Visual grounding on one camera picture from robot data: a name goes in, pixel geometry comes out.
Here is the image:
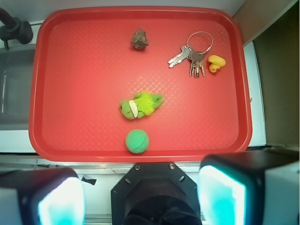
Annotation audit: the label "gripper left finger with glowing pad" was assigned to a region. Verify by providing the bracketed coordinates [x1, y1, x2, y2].
[0, 167, 86, 225]

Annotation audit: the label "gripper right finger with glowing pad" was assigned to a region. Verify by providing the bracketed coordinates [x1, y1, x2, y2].
[197, 150, 300, 225]

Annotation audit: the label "green frog plush toy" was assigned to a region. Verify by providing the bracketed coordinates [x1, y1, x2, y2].
[119, 91, 164, 120]

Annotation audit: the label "silver keys on ring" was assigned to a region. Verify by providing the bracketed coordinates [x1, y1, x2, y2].
[168, 31, 213, 78]

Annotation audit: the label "red plastic tray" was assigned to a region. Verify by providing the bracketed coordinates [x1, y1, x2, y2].
[29, 7, 252, 163]

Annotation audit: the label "green rubber ball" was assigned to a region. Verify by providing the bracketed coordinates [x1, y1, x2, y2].
[125, 129, 150, 154]

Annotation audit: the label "brown rock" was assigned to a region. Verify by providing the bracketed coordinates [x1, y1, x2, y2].
[130, 28, 149, 50]

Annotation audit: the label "stainless steel sink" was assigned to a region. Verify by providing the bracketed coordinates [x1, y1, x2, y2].
[0, 45, 36, 130]

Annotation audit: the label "yellow rubber duck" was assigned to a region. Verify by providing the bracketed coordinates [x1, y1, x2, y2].
[207, 55, 226, 73]

